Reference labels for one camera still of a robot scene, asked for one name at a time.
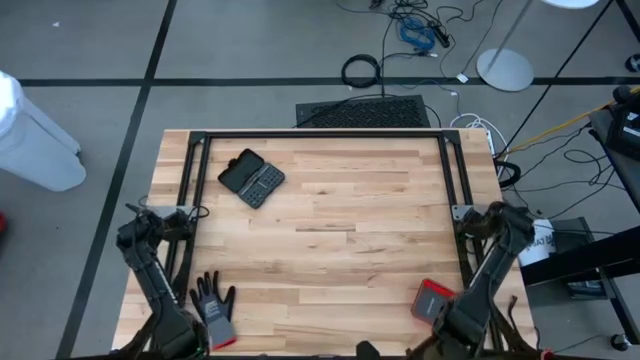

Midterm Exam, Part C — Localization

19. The red grey portable drive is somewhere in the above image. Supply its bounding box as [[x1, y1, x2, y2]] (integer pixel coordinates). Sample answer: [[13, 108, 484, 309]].
[[410, 278, 457, 326]]

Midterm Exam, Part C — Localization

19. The grey black work glove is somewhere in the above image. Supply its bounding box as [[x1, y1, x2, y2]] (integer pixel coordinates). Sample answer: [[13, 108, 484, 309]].
[[188, 270, 238, 351]]

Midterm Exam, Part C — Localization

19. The white printed container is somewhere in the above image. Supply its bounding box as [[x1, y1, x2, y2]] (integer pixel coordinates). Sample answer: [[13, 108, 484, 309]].
[[517, 218, 557, 267]]

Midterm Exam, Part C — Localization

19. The open black bit case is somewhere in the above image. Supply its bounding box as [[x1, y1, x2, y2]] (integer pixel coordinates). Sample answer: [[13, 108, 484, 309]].
[[217, 147, 286, 210]]

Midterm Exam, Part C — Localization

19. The black equipment cart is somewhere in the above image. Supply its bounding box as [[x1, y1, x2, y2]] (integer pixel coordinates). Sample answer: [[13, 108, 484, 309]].
[[519, 102, 640, 346]]

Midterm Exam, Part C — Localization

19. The black floor mat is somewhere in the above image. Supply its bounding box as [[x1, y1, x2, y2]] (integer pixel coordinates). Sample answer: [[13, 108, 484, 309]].
[[295, 94, 432, 129]]

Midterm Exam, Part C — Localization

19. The floor stand with round base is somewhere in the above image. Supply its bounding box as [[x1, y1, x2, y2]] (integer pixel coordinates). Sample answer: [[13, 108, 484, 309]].
[[475, 0, 535, 93]]

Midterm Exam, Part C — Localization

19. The black power strip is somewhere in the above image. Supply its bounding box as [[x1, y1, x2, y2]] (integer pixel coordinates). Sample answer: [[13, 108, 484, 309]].
[[428, 20, 452, 50]]

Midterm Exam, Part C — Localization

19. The thin black slanted pole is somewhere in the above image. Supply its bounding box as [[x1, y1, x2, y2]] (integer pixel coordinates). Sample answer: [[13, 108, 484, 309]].
[[497, 0, 615, 156]]

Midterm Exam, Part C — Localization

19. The white trash bin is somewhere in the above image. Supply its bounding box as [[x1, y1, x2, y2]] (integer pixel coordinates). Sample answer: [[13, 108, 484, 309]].
[[0, 70, 87, 193]]

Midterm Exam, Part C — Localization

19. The white round disc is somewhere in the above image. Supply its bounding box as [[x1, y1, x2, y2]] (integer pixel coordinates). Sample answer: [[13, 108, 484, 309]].
[[542, 0, 601, 10]]

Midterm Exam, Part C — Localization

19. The black cable with plug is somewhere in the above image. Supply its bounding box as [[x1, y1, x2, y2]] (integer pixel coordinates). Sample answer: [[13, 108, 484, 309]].
[[506, 294, 522, 334]]

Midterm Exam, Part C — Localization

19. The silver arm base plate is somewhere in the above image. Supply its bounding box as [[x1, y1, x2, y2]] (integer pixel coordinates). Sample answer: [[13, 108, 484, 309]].
[[451, 203, 476, 223], [144, 204, 197, 219]]

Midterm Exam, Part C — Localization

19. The black metal table frame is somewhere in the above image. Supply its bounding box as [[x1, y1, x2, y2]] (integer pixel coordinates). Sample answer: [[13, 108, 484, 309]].
[[119, 129, 539, 360]]

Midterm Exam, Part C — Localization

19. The black cable loop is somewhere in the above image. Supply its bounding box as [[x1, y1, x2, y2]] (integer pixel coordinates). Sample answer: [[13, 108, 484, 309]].
[[493, 159, 523, 190]]

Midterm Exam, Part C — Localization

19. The white cable bundle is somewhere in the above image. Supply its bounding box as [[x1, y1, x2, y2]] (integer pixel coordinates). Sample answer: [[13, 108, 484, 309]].
[[449, 112, 503, 157]]

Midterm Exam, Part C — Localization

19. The coiled black floor cable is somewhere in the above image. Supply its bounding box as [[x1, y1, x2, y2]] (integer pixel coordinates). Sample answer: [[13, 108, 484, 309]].
[[340, 53, 382, 90]]

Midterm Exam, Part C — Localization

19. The orange floor cable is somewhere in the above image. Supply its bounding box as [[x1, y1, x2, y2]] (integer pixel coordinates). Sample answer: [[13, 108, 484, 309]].
[[504, 87, 640, 154]]

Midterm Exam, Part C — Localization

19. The blue coiled cable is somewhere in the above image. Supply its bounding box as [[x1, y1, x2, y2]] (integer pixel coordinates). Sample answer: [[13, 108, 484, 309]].
[[398, 17, 437, 54]]

